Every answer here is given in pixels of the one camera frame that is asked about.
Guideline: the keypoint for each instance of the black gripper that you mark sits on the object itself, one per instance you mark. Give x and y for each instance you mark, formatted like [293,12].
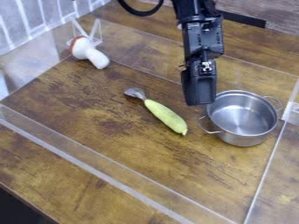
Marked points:
[203,46]

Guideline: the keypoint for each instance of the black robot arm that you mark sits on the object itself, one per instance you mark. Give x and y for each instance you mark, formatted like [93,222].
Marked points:
[195,7]

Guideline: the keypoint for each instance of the stainless steel pot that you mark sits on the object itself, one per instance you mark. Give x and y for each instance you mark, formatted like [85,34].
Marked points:
[243,116]

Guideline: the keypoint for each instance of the black strip on table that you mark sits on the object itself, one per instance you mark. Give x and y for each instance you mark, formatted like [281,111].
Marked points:
[243,19]

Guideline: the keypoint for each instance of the clear acrylic stand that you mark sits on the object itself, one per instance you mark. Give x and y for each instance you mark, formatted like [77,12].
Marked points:
[91,33]

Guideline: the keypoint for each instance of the white toy mushroom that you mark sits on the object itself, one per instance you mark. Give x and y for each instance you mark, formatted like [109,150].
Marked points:
[85,51]

